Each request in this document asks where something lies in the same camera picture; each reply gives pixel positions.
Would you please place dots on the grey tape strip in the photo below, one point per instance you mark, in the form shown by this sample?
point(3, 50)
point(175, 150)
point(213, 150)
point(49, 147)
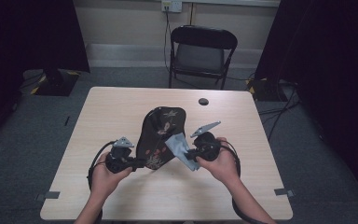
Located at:
point(51, 195)
point(282, 192)

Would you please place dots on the grey cleaning cloth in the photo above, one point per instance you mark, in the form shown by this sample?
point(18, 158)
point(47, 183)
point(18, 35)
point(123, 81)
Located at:
point(178, 147)

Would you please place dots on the black stand base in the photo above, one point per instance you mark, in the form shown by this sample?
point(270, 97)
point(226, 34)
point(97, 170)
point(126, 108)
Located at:
point(265, 90)
point(57, 84)

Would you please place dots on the black folding chair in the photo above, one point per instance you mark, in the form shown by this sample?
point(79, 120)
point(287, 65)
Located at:
point(200, 56)

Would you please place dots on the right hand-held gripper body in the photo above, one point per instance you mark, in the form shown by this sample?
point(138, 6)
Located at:
point(206, 146)

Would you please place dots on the person's left hand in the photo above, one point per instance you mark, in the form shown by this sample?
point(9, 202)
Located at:
point(104, 180)

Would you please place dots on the person's right hand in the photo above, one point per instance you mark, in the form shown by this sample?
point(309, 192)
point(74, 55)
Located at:
point(225, 165)

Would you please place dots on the black round table grommet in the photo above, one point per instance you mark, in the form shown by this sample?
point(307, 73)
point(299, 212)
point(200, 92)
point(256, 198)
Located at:
point(203, 101)

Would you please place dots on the white wall socket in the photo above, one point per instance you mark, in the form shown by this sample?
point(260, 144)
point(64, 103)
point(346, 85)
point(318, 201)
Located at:
point(171, 5)

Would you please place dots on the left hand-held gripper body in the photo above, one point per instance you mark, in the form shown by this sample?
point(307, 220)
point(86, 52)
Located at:
point(119, 163)

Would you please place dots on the dark curtain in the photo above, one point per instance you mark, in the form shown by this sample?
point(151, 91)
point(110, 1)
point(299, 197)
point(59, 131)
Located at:
point(28, 34)
point(332, 62)

